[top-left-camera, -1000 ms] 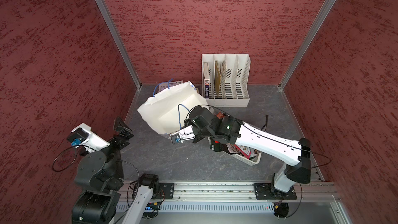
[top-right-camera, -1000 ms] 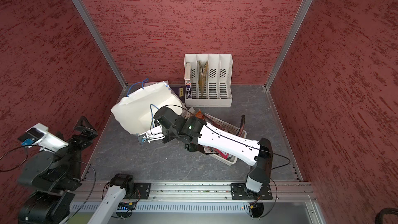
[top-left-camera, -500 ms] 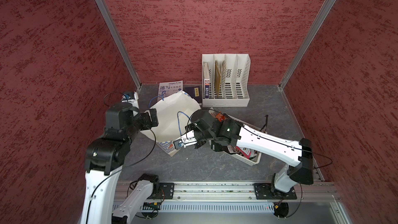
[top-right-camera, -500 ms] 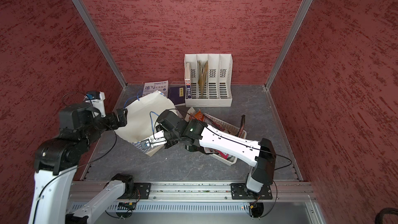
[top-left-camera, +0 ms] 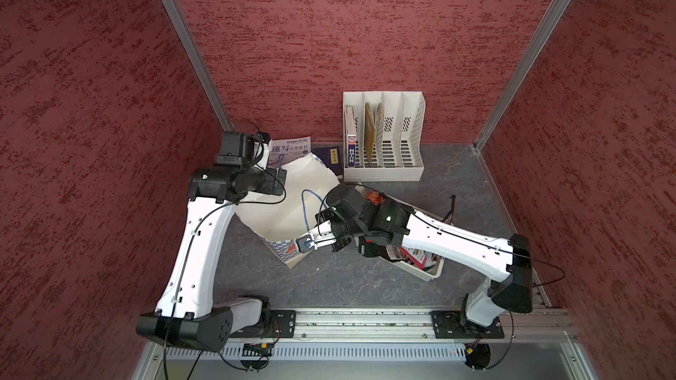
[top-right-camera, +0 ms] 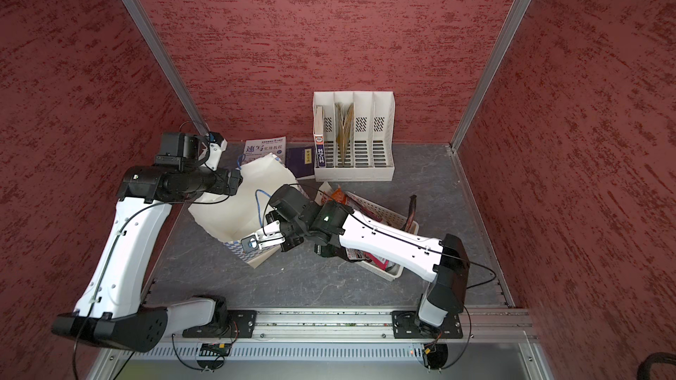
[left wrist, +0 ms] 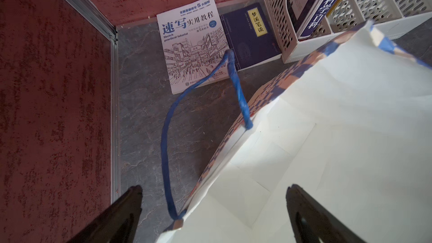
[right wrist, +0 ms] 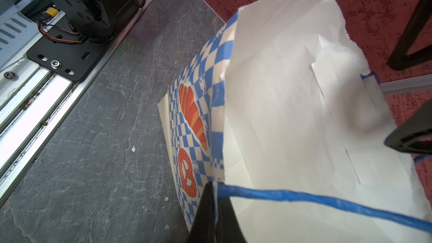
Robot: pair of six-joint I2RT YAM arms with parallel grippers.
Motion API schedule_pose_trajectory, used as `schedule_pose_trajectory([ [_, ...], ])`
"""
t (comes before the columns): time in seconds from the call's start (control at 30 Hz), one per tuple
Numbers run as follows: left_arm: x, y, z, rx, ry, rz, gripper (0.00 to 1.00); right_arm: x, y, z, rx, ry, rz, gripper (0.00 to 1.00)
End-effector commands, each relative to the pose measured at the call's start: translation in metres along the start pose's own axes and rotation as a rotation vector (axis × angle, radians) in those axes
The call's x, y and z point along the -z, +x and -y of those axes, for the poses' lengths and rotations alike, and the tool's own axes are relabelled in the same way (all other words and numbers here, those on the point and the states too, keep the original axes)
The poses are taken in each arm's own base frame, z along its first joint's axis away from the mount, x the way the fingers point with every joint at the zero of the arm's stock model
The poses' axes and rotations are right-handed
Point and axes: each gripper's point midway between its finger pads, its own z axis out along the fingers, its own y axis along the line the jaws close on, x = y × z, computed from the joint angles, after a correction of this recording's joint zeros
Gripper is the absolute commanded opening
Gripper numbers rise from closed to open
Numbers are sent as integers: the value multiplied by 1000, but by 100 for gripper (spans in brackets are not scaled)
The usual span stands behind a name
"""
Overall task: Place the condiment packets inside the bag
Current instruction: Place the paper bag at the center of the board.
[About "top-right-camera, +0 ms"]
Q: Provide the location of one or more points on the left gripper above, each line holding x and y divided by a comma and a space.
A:
232, 183

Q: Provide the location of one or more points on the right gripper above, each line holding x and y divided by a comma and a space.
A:
292, 240

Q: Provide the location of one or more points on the blue checkered paper bag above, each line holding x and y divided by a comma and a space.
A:
230, 220

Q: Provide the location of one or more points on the green black condiment packet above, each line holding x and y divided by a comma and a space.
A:
412, 209

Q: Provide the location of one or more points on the orange condiment packet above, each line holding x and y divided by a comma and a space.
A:
339, 196

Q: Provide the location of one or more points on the pink edged condiment packet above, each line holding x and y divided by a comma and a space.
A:
380, 263

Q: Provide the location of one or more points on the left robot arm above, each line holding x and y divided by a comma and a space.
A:
110, 313

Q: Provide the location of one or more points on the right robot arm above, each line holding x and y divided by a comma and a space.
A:
443, 263

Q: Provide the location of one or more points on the black red condiment packet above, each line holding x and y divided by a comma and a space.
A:
329, 249

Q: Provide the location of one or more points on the white condiment packet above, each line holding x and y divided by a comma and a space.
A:
324, 193

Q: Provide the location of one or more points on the white sketch tutorial book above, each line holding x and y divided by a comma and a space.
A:
255, 149

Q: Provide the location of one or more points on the dark blue book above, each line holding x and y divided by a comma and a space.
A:
301, 161

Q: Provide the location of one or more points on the white plastic basket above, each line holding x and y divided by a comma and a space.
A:
366, 235

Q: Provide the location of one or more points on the blue white upright book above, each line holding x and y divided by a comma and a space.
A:
319, 137

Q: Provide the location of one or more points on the white file organizer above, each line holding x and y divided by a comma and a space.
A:
370, 155

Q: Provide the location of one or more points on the brown folders in organizer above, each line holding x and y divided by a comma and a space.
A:
344, 124

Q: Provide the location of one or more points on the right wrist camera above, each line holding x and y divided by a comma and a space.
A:
267, 236

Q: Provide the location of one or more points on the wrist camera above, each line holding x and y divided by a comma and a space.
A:
217, 146
267, 236

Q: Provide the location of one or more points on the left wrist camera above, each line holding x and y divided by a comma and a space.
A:
217, 146

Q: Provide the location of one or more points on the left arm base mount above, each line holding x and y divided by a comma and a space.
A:
239, 324

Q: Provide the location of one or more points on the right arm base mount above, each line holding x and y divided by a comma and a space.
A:
406, 325

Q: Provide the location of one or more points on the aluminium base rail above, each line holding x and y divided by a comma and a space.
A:
484, 325

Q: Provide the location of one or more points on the left corner metal post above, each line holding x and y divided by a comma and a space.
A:
164, 60

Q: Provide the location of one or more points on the corner metal post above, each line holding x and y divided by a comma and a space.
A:
164, 60
503, 41

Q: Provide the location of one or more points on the right corner metal post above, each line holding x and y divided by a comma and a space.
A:
503, 41

